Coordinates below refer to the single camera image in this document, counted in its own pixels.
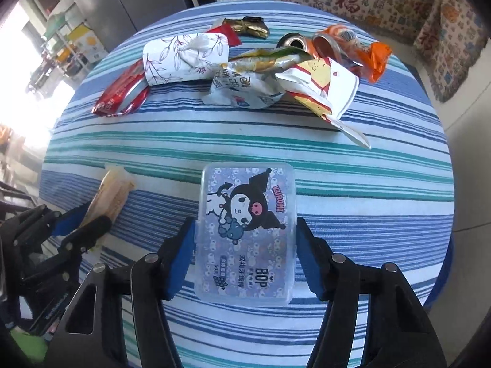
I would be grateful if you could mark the crushed silver can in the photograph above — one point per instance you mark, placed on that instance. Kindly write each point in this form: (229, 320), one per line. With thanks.
(293, 41)

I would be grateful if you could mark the white floral tissue pack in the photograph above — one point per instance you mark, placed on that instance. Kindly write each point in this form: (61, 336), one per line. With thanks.
(172, 57)

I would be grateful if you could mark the long red snack wrapper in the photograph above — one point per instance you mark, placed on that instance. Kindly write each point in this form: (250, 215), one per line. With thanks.
(119, 92)

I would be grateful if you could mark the small red wrapper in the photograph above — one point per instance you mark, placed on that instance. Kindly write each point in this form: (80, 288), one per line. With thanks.
(230, 33)

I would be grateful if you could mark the orange white snack wrapper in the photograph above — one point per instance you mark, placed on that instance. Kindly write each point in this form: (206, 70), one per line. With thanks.
(378, 59)

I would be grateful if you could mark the grey refrigerator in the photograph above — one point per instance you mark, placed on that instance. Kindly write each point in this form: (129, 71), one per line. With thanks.
(134, 0)

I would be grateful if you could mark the white yellow cardboard box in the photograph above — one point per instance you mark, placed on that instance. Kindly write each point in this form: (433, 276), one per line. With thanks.
(90, 42)

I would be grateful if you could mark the clear cartoon print plastic box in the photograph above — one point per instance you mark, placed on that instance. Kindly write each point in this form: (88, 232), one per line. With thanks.
(245, 237)

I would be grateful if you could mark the printed blanket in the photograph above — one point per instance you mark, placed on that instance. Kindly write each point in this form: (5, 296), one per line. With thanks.
(456, 34)

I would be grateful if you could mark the beige snack wrapper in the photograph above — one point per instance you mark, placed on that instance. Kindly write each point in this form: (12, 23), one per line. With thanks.
(111, 195)

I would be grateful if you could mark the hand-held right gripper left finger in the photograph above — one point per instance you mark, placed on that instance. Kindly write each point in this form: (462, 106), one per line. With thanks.
(179, 264)

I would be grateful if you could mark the metal storage rack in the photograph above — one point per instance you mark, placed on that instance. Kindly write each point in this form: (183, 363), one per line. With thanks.
(57, 57)

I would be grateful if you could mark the green gold foil wrapper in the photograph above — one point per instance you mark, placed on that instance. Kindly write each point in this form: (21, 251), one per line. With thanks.
(268, 59)

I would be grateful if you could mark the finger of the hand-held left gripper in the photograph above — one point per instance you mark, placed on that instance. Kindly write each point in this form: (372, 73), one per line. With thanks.
(90, 232)
(71, 220)

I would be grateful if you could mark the crumpled gold tube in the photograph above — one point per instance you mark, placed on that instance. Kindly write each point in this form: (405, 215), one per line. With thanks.
(249, 27)

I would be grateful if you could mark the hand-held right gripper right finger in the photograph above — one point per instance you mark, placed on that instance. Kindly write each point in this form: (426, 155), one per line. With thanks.
(311, 264)

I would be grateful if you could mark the white crumpled snack bag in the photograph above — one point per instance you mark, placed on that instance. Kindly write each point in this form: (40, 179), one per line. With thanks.
(238, 88)

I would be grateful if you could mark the crushed orange can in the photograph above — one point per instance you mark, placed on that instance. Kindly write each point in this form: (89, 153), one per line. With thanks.
(333, 42)

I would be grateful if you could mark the crushed white yellow paper cup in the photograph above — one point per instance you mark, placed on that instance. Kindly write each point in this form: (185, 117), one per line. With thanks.
(337, 84)

